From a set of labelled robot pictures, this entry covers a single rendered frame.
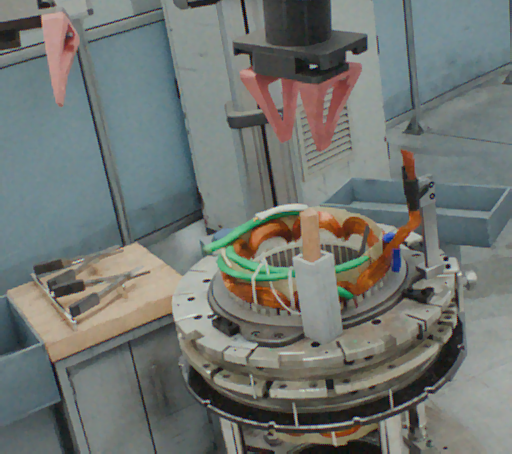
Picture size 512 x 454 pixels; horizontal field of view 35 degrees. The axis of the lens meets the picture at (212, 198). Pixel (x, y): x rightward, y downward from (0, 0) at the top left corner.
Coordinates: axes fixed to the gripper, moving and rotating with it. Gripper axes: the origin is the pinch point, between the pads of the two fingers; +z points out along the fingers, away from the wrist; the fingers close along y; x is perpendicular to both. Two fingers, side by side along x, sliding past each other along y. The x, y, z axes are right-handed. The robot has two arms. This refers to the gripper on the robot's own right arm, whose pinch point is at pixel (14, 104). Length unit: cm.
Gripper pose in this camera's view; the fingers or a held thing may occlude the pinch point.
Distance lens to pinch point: 76.5
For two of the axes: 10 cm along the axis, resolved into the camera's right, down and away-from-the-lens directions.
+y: 9.8, -1.8, -0.3
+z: 1.7, 9.7, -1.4
